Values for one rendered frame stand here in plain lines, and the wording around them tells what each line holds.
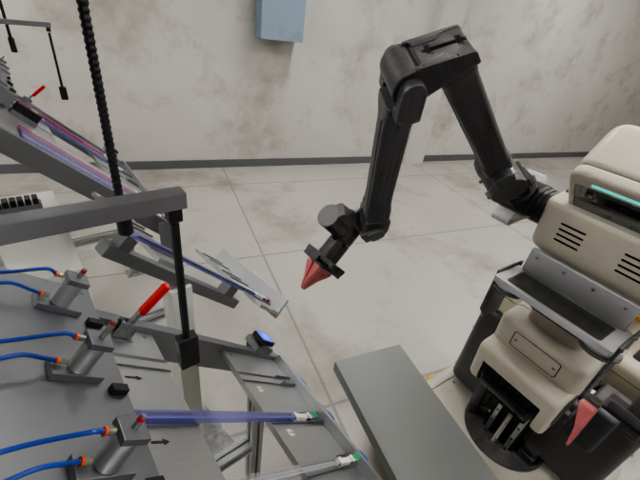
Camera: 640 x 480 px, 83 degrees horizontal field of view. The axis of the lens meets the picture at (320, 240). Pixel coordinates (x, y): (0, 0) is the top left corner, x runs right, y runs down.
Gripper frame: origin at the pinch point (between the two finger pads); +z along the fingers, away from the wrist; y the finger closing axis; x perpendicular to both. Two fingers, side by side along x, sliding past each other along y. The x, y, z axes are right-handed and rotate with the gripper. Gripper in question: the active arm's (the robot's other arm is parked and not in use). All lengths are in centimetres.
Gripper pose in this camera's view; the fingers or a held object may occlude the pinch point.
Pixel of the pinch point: (304, 286)
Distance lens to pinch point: 91.2
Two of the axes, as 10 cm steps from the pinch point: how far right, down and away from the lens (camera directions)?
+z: -6.2, 7.8, 0.1
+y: 6.1, 5.0, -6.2
